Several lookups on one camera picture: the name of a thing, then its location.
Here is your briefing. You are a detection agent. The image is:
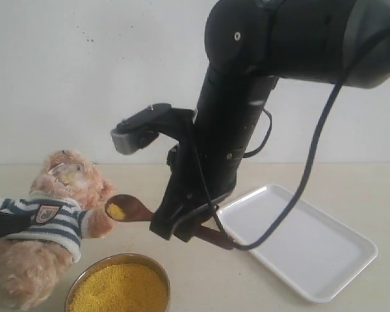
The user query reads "dark brown wooden spoon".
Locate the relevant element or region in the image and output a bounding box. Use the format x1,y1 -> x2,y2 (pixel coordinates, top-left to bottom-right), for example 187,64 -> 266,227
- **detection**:
105,194 -> 233,250

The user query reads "white rectangular plastic tray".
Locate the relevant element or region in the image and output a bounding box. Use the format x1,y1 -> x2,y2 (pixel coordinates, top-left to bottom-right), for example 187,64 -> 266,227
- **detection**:
217,184 -> 378,304

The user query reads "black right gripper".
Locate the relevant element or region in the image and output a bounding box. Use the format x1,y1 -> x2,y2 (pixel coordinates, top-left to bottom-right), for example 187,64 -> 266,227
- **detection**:
149,107 -> 273,242

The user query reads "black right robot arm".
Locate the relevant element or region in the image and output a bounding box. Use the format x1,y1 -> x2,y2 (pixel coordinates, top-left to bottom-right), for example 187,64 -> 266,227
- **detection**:
149,1 -> 390,242

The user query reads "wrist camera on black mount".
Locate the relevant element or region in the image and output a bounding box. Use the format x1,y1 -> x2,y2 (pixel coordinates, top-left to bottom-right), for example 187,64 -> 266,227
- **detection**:
110,103 -> 196,155

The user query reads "black camera cable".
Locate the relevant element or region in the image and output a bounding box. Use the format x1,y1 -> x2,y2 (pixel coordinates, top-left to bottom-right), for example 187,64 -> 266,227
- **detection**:
181,12 -> 390,251

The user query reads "plush teddy bear striped sweater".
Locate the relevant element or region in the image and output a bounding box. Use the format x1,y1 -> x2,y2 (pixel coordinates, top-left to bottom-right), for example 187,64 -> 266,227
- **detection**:
0,149 -> 115,311

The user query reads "metal bowl of yellow millet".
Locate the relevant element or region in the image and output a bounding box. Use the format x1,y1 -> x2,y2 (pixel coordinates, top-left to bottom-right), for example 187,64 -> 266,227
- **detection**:
64,253 -> 171,311

